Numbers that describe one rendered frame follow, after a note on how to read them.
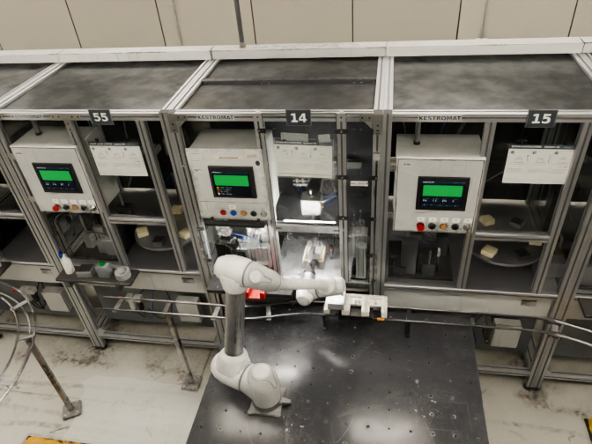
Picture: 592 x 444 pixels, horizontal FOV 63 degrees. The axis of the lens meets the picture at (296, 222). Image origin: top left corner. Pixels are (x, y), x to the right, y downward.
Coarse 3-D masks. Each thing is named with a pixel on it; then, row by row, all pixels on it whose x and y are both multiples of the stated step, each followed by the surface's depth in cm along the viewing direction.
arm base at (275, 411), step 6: (282, 390) 267; (282, 396) 261; (252, 402) 262; (282, 402) 259; (288, 402) 259; (252, 408) 259; (258, 408) 256; (270, 408) 255; (276, 408) 257; (252, 414) 258; (258, 414) 257; (264, 414) 257; (270, 414) 256; (276, 414) 256
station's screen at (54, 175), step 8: (40, 168) 280; (48, 168) 279; (56, 168) 278; (64, 168) 277; (48, 176) 283; (56, 176) 282; (64, 176) 281; (48, 184) 287; (56, 184) 286; (64, 184) 284; (72, 184) 284
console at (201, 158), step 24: (192, 144) 264; (216, 144) 262; (192, 168) 266; (216, 168) 262; (240, 168) 259; (264, 168) 260; (264, 192) 267; (216, 216) 283; (240, 216) 280; (264, 216) 276
